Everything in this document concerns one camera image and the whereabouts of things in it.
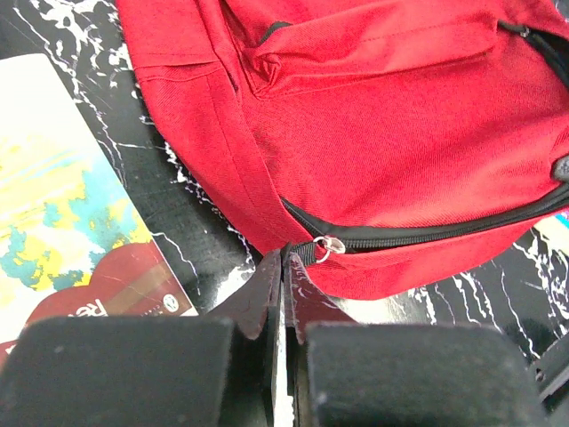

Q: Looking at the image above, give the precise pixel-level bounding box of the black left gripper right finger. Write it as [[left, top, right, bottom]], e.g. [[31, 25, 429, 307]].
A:
[[282, 243, 356, 345]]

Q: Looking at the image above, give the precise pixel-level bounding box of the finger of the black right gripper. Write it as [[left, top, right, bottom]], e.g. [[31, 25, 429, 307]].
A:
[[551, 155, 569, 183]]

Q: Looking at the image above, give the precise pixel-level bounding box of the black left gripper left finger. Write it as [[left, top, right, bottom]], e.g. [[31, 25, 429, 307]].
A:
[[208, 250, 282, 340]]

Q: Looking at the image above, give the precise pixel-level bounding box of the red student backpack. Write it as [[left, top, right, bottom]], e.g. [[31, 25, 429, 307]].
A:
[[116, 1, 568, 300]]

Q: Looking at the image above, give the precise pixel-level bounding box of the yellow paperback book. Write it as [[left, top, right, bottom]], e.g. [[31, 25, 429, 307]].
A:
[[1, 54, 196, 355]]

